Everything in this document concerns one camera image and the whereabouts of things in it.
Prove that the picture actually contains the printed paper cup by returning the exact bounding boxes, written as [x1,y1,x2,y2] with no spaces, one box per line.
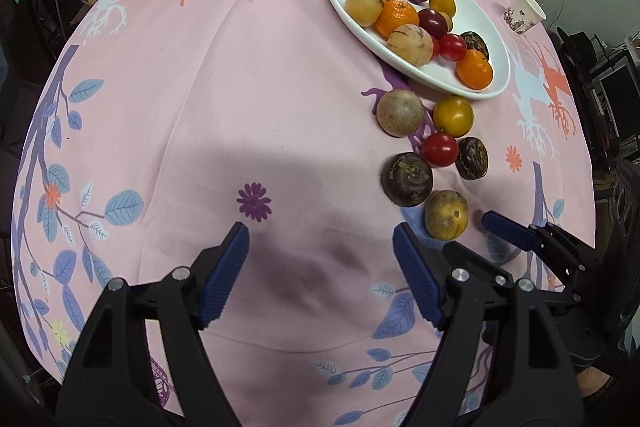
[502,0,547,35]

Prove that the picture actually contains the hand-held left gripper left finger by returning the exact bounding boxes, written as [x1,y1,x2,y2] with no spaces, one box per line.
[54,222,251,427]

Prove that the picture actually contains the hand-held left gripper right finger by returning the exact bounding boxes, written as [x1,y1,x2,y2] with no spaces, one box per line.
[392,223,586,427]

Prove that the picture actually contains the orange mandarin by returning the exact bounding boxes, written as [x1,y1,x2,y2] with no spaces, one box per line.
[375,0,420,36]
[455,49,494,88]

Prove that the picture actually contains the person's right hand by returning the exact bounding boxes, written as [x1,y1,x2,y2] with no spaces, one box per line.
[575,364,618,403]

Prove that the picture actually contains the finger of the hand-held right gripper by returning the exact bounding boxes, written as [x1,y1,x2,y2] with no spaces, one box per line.
[537,276,591,313]
[481,211,603,278]

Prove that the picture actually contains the pink printed tablecloth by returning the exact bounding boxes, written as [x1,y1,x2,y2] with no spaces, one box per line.
[10,0,598,427]

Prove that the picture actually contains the black chair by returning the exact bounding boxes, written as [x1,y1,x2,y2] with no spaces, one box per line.
[557,27,608,72]

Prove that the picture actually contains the computer monitor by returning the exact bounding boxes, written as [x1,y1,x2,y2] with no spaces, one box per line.
[600,62,640,138]

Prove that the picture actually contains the white oval plate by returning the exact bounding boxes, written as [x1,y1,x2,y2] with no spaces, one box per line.
[325,0,511,101]

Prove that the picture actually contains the beige round fruit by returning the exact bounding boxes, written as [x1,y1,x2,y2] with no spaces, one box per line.
[345,0,386,28]
[424,190,469,240]
[389,24,435,68]
[376,89,425,138]

